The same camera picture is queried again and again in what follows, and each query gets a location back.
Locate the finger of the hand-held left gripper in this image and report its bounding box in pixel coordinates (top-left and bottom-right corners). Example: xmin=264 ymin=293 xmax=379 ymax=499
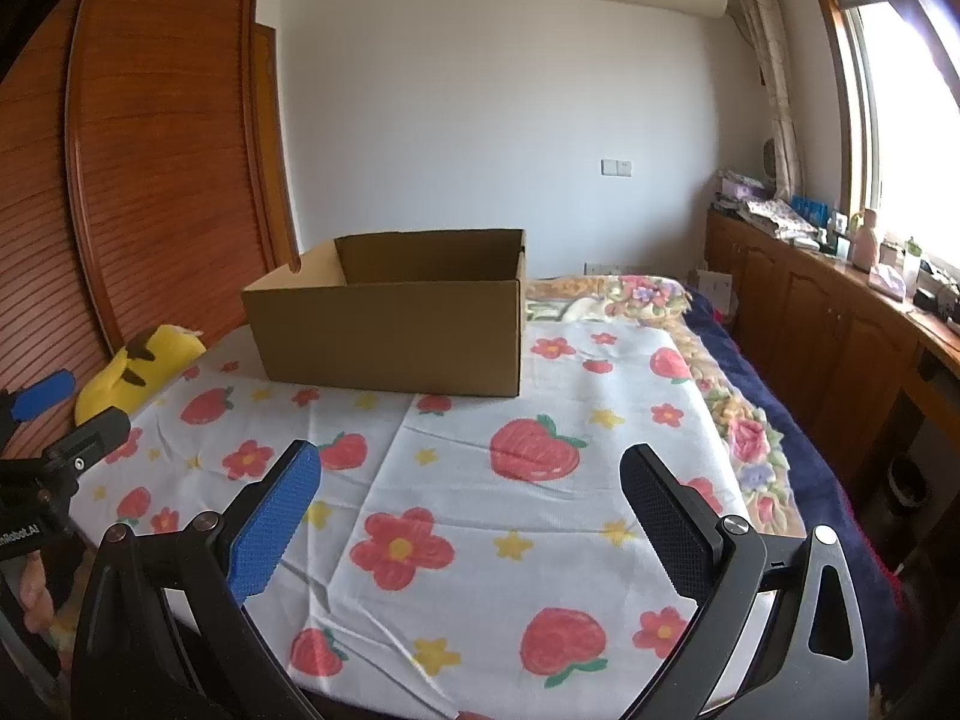
xmin=41 ymin=406 xmax=132 ymax=481
xmin=0 ymin=369 xmax=76 ymax=425

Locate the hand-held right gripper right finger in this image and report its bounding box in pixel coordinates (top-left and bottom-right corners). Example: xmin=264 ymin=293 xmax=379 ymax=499
xmin=619 ymin=444 xmax=875 ymax=720

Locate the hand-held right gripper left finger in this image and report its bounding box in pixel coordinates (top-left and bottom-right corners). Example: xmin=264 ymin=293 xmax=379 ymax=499
xmin=71 ymin=439 xmax=323 ymax=720

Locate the brown cardboard box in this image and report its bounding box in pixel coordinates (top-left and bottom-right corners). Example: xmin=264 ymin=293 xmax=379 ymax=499
xmin=240 ymin=229 xmax=527 ymax=398

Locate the person's left hand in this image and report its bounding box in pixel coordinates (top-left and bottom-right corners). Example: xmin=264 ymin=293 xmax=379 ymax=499
xmin=19 ymin=559 xmax=57 ymax=635

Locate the yellow plush toy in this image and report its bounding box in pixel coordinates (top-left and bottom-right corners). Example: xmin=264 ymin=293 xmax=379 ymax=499
xmin=75 ymin=324 xmax=207 ymax=425

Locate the wide louvred wardrobe door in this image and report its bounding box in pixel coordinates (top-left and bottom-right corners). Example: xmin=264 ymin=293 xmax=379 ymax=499
xmin=0 ymin=0 xmax=128 ymax=458

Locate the navy blue blanket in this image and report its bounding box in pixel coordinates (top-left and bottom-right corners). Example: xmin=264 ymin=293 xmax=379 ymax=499
xmin=686 ymin=285 xmax=908 ymax=616

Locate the strawberry print white cloth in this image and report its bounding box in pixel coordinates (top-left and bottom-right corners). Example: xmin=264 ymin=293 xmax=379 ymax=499
xmin=71 ymin=315 xmax=758 ymax=713

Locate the white paper bag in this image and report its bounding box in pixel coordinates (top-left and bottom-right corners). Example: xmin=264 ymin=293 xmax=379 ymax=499
xmin=694 ymin=266 xmax=740 ymax=320

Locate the dark round bin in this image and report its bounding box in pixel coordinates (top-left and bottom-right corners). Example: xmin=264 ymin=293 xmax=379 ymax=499
xmin=887 ymin=457 xmax=931 ymax=533

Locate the long wooden cabinet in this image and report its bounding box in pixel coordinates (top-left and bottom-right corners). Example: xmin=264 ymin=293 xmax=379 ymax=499
xmin=705 ymin=206 xmax=960 ymax=518

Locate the framed louvred wardrobe door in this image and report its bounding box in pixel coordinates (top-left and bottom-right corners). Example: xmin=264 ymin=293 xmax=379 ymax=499
xmin=66 ymin=0 xmax=301 ymax=357

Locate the plain wooden door panel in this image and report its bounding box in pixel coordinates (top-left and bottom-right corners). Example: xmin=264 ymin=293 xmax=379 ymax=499
xmin=251 ymin=22 xmax=301 ymax=263

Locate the pink bottle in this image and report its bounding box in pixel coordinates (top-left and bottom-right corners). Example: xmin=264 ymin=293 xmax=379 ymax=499
xmin=851 ymin=208 xmax=882 ymax=271

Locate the pink printed box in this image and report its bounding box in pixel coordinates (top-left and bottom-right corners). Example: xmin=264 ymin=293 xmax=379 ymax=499
xmin=716 ymin=169 xmax=770 ymax=203

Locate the white bottle green cap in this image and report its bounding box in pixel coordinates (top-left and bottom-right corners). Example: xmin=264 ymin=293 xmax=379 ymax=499
xmin=900 ymin=238 xmax=923 ymax=305

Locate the patterned beige curtain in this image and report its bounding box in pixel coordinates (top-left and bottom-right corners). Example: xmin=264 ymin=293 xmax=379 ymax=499
xmin=727 ymin=0 xmax=803 ymax=200

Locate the wooden framed window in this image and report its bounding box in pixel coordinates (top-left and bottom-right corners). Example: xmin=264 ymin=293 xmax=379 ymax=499
xmin=799 ymin=0 xmax=960 ymax=263

